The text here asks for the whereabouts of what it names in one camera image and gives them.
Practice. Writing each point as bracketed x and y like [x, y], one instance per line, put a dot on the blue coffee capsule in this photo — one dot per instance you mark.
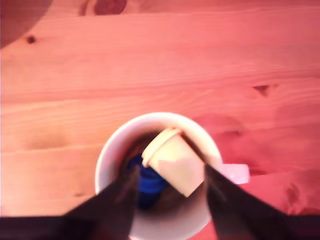
[147, 182]

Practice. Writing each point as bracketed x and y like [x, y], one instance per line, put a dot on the cream coffee capsule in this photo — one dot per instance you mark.
[175, 165]

